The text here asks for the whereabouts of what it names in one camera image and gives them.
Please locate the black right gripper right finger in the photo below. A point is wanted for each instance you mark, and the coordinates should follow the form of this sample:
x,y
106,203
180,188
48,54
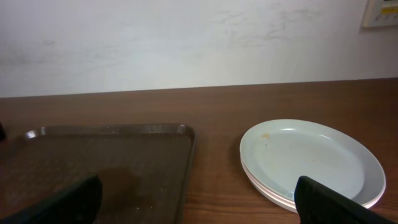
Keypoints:
x,y
317,204

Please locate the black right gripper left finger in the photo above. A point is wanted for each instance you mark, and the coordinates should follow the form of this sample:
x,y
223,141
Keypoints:
x,y
79,203

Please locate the white plate stained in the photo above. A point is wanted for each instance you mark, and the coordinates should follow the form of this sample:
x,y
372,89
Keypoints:
x,y
277,180
364,189

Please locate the white plate bottom stained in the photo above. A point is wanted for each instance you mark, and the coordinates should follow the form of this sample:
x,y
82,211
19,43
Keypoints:
x,y
277,180

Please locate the grey-white plate top stained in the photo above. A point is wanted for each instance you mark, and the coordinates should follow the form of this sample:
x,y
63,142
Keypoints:
x,y
277,152

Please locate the brown serving tray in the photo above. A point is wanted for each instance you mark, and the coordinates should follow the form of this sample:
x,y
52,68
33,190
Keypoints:
x,y
144,169

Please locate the beige wall panel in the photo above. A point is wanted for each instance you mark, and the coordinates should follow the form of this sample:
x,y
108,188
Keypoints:
x,y
380,13

